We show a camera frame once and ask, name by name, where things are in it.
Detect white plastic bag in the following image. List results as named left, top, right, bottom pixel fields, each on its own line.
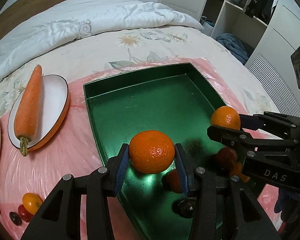
left=200, top=16, right=215, bottom=34

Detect green shallow tray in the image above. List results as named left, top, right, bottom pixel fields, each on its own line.
left=83, top=63, right=230, bottom=240

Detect white slatted panel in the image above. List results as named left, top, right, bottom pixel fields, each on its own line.
left=245, top=52, right=300, bottom=120

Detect dark hanging clothes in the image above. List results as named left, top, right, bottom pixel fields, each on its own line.
left=245, top=0, right=282, bottom=24

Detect person's right hand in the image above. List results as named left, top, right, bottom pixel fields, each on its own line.
left=275, top=188, right=300, bottom=228

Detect orange plate with white inside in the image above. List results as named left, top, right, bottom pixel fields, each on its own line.
left=7, top=74, right=70, bottom=152

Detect pink plastic sheet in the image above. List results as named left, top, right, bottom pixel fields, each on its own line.
left=0, top=56, right=290, bottom=240

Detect white duvet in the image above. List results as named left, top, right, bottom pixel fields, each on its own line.
left=0, top=0, right=204, bottom=88

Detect yellow cherry tomato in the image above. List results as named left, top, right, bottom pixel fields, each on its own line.
left=22, top=192, right=43, bottom=215

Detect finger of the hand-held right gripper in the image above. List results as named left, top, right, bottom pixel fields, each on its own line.
left=206, top=125, right=300, bottom=156
left=240, top=112, right=300, bottom=139

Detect blue cloth pile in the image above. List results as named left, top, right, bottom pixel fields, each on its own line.
left=216, top=33, right=253, bottom=65

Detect orange mandarin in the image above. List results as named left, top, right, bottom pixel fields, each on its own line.
left=229, top=162, right=250, bottom=183
left=211, top=106, right=241, bottom=130
left=129, top=130, right=176, bottom=174

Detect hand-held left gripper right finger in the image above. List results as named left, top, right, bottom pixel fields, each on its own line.
left=174, top=143, right=282, bottom=240

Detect orange carrot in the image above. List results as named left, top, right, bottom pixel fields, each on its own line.
left=14, top=64, right=43, bottom=157

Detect floral bed blanket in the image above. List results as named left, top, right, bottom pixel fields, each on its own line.
left=0, top=26, right=280, bottom=120

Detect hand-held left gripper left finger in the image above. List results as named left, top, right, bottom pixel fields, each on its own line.
left=21, top=144, right=130, bottom=240

